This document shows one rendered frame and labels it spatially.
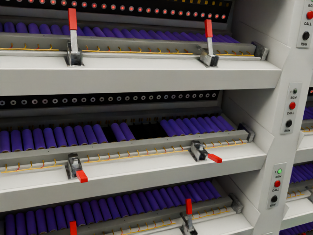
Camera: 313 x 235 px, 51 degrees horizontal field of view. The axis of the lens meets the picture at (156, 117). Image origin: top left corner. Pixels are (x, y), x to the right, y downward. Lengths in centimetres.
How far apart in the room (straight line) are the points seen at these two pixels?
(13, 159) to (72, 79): 18
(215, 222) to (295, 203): 28
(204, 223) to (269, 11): 53
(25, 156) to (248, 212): 56
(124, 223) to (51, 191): 23
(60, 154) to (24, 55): 19
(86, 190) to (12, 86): 23
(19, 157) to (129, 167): 20
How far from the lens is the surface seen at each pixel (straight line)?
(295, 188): 107
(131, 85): 58
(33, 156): 62
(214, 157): 66
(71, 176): 61
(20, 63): 55
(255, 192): 87
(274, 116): 79
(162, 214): 81
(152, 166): 66
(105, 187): 63
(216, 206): 89
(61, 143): 66
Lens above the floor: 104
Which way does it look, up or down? 16 degrees down
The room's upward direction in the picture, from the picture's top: 4 degrees clockwise
